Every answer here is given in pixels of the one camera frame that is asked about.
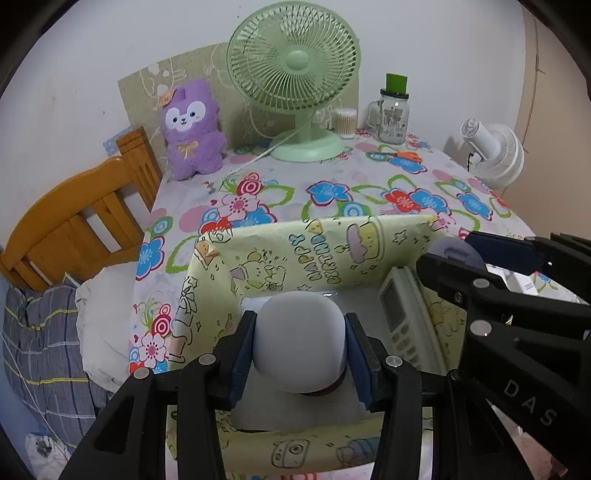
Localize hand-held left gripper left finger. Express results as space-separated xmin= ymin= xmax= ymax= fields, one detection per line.
xmin=69 ymin=310 xmax=257 ymax=480

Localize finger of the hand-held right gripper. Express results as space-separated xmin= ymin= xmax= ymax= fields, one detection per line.
xmin=416 ymin=253 xmax=591 ymax=339
xmin=464 ymin=230 xmax=591 ymax=302

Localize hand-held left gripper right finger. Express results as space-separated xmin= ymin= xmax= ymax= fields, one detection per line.
xmin=344 ymin=312 xmax=522 ymax=480

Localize white labelled charger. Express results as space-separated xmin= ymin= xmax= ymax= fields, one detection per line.
xmin=485 ymin=265 xmax=561 ymax=297

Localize white remote control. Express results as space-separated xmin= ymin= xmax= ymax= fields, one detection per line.
xmin=379 ymin=267 xmax=451 ymax=370

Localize white rounded case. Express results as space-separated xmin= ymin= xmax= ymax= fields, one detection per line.
xmin=253 ymin=291 xmax=348 ymax=395

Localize yellow cartoon print storage box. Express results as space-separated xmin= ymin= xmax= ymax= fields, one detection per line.
xmin=165 ymin=215 xmax=451 ymax=476

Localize white clip fan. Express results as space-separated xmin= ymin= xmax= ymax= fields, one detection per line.
xmin=443 ymin=119 xmax=526 ymax=189

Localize floral tablecloth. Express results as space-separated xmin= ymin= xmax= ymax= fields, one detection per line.
xmin=127 ymin=131 xmax=561 ymax=398

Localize beige door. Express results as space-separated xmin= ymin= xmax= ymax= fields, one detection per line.
xmin=512 ymin=9 xmax=591 ymax=185

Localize white pillow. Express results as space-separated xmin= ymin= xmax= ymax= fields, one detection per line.
xmin=75 ymin=264 xmax=139 ymax=393

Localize glass jar mug green lid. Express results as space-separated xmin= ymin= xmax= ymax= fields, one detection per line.
xmin=367 ymin=73 xmax=411 ymax=144

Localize cotton swab container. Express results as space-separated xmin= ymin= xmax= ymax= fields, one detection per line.
xmin=333 ymin=108 xmax=358 ymax=139

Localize grey plaid bedding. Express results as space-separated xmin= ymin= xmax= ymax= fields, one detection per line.
xmin=0 ymin=284 xmax=114 ymax=462

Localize white printed cloth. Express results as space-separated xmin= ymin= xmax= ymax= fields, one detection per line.
xmin=25 ymin=433 xmax=71 ymax=472

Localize purple plush toy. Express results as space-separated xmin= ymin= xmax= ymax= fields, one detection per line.
xmin=160 ymin=78 xmax=227 ymax=182

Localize wooden bed headboard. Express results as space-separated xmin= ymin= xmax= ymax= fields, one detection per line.
xmin=0 ymin=127 xmax=163 ymax=292

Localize blue patterned card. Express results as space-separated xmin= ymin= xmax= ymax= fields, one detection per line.
xmin=102 ymin=128 xmax=139 ymax=158

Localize green desk fan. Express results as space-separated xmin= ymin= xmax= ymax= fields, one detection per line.
xmin=226 ymin=2 xmax=361 ymax=163

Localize beige patterned board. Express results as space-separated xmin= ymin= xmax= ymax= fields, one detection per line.
xmin=117 ymin=42 xmax=361 ymax=153

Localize orange handled scissors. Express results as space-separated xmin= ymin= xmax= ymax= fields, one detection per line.
xmin=381 ymin=150 xmax=423 ymax=165

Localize white fan cable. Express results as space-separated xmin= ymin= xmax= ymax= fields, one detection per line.
xmin=224 ymin=129 xmax=301 ymax=176

